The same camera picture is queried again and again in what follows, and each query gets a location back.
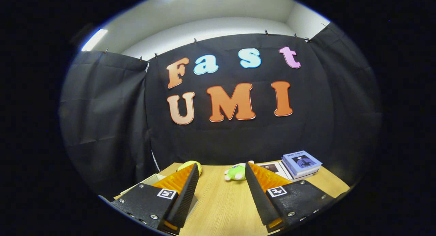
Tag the green and pink plush toy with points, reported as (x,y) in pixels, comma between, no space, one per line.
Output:
(235,173)

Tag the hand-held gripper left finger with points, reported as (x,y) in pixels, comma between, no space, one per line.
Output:
(185,195)

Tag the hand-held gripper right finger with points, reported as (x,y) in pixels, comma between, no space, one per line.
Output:
(259,198)

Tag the white cover book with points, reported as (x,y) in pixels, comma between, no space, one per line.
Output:
(305,177)

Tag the blue cover book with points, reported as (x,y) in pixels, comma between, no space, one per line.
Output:
(303,160)

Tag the yellow plush ball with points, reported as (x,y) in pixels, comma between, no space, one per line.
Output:
(186,165)

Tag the white book with dark photo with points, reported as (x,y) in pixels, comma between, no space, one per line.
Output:
(277,169)

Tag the narrow ceiling light strip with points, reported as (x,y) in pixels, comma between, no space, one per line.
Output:
(94,40)

